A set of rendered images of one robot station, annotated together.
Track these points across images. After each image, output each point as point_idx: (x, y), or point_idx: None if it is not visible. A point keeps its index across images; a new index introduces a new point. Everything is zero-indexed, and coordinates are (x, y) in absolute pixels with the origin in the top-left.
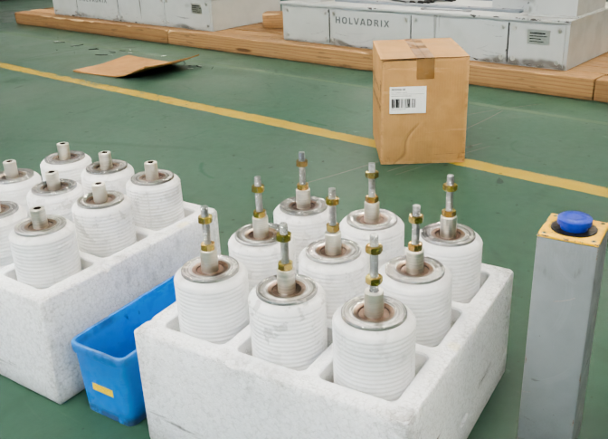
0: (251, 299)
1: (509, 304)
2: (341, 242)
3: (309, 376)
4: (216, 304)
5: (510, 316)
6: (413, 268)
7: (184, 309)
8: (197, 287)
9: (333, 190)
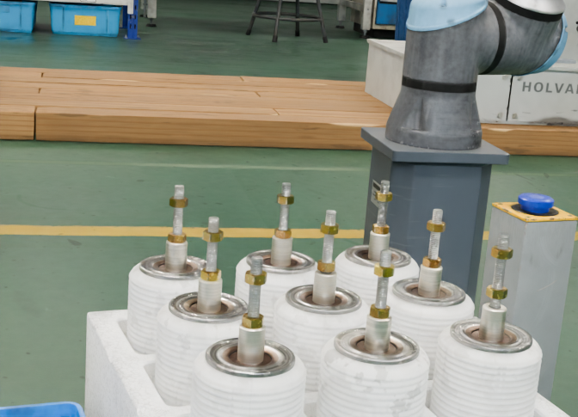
0: (360, 370)
1: None
2: (312, 289)
3: None
4: (299, 400)
5: None
6: (436, 289)
7: None
8: (281, 381)
9: (335, 212)
